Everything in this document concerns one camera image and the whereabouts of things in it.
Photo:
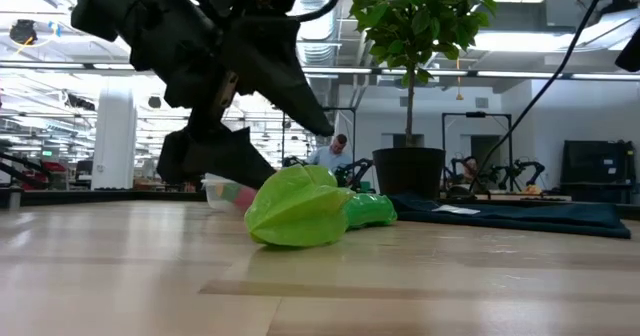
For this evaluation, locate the person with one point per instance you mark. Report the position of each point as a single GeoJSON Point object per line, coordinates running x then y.
{"type": "Point", "coordinates": [330, 158]}
{"type": "Point", "coordinates": [470, 168]}

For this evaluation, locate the black metal rig frame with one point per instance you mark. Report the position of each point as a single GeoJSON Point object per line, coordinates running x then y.
{"type": "Point", "coordinates": [345, 109]}
{"type": "Point", "coordinates": [476, 114]}

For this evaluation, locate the light green toy starfruit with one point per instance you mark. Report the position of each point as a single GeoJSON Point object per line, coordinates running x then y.
{"type": "Point", "coordinates": [300, 211]}

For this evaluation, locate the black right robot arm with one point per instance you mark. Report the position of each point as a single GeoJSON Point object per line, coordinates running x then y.
{"type": "Point", "coordinates": [631, 56]}

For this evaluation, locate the potted green plant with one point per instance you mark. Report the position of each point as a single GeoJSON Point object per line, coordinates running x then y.
{"type": "Point", "coordinates": [410, 173]}

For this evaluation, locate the black background robot arm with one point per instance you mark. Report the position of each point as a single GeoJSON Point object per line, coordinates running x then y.
{"type": "Point", "coordinates": [525, 166]}
{"type": "Point", "coordinates": [360, 168]}

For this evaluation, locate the black aluminium table frame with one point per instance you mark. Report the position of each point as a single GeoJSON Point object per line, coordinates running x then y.
{"type": "Point", "coordinates": [100, 196]}

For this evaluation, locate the dark blue folded cloth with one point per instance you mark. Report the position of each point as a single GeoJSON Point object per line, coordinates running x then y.
{"type": "Point", "coordinates": [525, 218]}

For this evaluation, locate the white building column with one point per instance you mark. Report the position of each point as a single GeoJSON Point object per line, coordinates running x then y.
{"type": "Point", "coordinates": [114, 136]}

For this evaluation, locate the silver ceiling duct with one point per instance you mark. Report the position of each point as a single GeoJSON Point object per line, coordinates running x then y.
{"type": "Point", "coordinates": [315, 51]}

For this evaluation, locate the green toy cucumber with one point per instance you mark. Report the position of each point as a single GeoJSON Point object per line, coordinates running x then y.
{"type": "Point", "coordinates": [372, 210]}

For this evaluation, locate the black cabinet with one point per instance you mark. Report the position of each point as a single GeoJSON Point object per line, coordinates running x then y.
{"type": "Point", "coordinates": [595, 166]}

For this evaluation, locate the clear plastic tupperware container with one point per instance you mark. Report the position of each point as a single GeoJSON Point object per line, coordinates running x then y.
{"type": "Point", "coordinates": [215, 196]}

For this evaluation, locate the black ceiling camera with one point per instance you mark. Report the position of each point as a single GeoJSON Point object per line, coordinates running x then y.
{"type": "Point", "coordinates": [22, 30]}

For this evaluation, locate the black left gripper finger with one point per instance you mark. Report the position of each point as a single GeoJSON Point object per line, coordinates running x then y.
{"type": "Point", "coordinates": [270, 66]}
{"type": "Point", "coordinates": [215, 156]}

